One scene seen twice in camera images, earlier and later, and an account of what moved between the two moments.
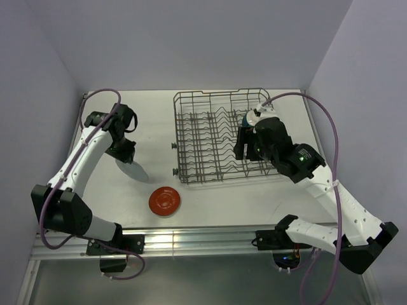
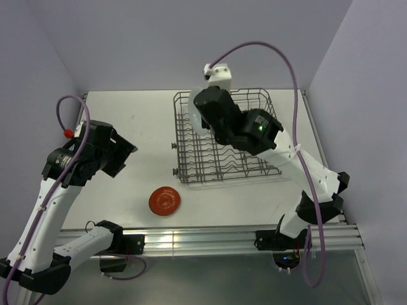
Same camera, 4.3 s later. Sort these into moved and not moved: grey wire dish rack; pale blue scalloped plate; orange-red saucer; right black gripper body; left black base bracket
Moved: right black gripper body; pale blue scalloped plate
Not moved: left black base bracket; grey wire dish rack; orange-red saucer
